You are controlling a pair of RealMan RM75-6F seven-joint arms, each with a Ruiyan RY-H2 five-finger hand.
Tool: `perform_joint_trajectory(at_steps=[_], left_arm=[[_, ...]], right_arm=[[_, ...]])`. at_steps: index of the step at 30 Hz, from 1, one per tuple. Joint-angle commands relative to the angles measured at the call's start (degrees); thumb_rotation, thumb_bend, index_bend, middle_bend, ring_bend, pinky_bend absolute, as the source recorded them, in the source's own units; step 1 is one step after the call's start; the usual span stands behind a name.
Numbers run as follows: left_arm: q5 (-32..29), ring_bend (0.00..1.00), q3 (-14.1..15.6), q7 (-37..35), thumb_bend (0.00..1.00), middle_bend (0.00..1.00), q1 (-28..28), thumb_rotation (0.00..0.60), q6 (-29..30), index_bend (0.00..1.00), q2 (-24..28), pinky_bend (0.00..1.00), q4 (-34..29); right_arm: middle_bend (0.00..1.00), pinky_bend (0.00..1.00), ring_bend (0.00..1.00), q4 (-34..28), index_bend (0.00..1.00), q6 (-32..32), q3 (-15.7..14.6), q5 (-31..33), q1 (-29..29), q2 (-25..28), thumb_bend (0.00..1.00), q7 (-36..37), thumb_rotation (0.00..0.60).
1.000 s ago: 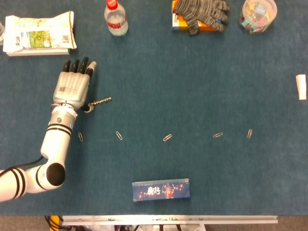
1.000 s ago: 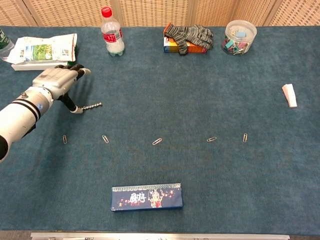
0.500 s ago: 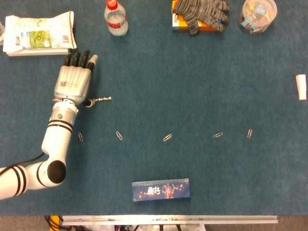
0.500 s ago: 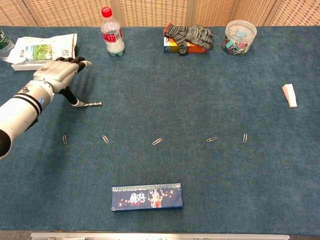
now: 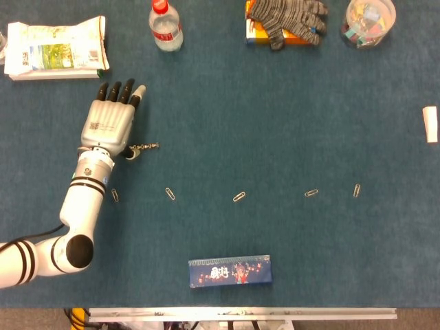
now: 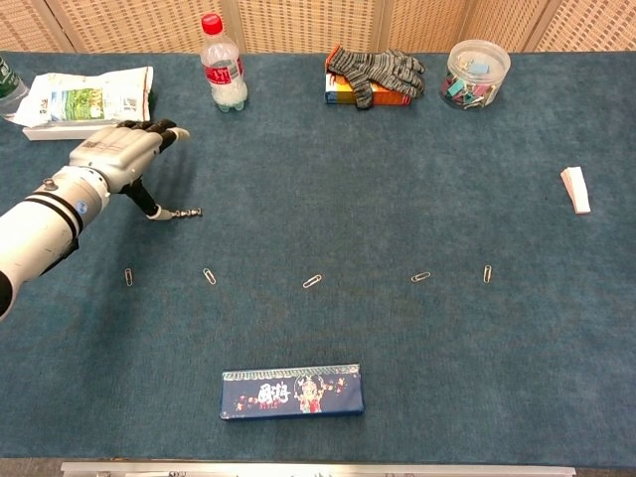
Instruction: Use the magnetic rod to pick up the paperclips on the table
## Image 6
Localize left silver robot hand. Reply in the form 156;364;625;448
68;118;191;221

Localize clear jar of binder clips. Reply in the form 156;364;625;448
439;39;512;111

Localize white flat box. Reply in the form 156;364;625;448
22;121;138;142

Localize white crumpled snack bag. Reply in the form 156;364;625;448
13;66;155;128

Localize clear bottle green label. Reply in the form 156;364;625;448
0;55;30;120

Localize clear bottle red cap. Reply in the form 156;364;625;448
200;13;248;113

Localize woven folding screen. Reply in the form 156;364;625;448
0;0;636;55

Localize orange blue white box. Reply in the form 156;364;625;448
324;69;413;107

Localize grey striped knit glove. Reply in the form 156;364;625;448
325;44;427;110

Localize blue printed long box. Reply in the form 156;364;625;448
220;363;366;421

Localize aluminium table rail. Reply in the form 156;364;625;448
60;461;577;477

